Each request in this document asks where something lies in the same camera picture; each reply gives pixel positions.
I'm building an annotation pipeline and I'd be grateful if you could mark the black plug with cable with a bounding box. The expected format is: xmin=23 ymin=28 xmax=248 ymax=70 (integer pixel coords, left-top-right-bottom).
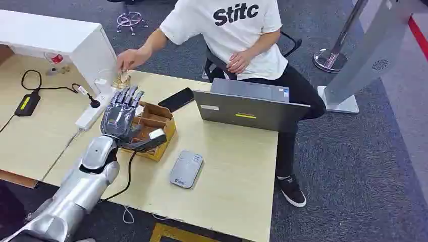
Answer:
xmin=71 ymin=83 xmax=101 ymax=109

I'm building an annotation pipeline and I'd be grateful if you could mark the black adapter cable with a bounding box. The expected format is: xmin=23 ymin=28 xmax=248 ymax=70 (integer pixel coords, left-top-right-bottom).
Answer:
xmin=0 ymin=69 xmax=79 ymax=134

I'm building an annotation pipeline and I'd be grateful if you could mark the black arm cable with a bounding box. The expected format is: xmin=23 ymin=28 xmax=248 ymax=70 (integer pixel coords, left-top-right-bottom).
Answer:
xmin=99 ymin=150 xmax=138 ymax=203

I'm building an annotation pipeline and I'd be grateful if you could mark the yellow floor frame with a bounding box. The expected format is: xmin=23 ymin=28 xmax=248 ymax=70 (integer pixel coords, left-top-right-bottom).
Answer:
xmin=149 ymin=222 xmax=222 ymax=242

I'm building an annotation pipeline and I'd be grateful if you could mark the black office chair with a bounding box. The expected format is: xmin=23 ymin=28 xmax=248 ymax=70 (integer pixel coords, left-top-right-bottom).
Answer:
xmin=203 ymin=31 xmax=303 ymax=83

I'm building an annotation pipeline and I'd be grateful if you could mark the person's right hand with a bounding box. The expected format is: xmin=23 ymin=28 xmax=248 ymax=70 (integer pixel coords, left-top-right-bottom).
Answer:
xmin=116 ymin=49 xmax=148 ymax=73

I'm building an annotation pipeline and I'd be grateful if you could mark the white cabinet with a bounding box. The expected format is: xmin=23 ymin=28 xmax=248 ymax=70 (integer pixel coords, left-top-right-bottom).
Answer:
xmin=0 ymin=9 xmax=118 ymax=95

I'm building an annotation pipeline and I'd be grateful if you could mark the grey laptop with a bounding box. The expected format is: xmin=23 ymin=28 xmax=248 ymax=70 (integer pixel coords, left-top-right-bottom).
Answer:
xmin=193 ymin=78 xmax=311 ymax=133

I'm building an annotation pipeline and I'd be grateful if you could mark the chrome stanchion post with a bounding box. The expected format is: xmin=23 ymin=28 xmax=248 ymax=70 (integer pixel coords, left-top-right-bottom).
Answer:
xmin=312 ymin=0 xmax=368 ymax=74

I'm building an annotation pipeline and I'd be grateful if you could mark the silver kiosk stand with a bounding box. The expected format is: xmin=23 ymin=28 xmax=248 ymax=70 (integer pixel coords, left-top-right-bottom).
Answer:
xmin=316 ymin=0 xmax=428 ymax=115

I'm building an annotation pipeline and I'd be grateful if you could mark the printed card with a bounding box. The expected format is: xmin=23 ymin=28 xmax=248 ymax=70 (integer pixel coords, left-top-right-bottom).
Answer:
xmin=112 ymin=70 xmax=132 ymax=90

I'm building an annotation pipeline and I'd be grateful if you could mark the white power strip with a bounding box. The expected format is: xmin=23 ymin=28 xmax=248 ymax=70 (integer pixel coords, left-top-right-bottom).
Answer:
xmin=75 ymin=87 xmax=116 ymax=132

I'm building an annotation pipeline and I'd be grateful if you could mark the wooden card box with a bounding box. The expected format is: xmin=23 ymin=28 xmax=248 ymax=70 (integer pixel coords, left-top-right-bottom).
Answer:
xmin=120 ymin=101 xmax=177 ymax=163

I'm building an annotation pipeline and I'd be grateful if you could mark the grey flat card reader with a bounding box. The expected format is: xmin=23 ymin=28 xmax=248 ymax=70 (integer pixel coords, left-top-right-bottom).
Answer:
xmin=169 ymin=150 xmax=204 ymax=190

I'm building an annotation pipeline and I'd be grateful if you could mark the small key bunch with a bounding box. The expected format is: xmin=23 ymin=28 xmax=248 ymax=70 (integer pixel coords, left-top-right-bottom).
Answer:
xmin=46 ymin=66 xmax=72 ymax=77

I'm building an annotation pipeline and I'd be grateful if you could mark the white loose cable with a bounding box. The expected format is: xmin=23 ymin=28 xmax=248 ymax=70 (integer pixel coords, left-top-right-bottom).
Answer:
xmin=122 ymin=204 xmax=171 ymax=225

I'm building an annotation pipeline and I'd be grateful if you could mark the chrome chair base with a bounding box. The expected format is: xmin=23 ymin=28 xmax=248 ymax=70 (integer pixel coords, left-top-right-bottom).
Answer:
xmin=116 ymin=11 xmax=149 ymax=36

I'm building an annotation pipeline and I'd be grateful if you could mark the black power adapter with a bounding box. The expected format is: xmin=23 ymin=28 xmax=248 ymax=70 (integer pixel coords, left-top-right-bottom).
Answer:
xmin=14 ymin=91 xmax=41 ymax=117

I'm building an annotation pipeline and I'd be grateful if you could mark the black smartphone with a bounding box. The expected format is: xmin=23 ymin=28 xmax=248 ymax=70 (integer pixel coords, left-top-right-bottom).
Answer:
xmin=157 ymin=87 xmax=195 ymax=113

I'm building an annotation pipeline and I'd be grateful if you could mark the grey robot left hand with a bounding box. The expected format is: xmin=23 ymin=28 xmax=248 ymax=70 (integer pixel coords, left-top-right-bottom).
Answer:
xmin=100 ymin=85 xmax=145 ymax=141

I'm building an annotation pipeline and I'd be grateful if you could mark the person's left hand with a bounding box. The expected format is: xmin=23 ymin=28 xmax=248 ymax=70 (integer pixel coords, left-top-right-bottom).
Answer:
xmin=226 ymin=51 xmax=252 ymax=75

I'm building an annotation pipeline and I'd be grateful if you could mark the person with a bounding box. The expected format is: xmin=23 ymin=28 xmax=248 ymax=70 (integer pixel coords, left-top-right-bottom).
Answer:
xmin=116 ymin=0 xmax=327 ymax=209

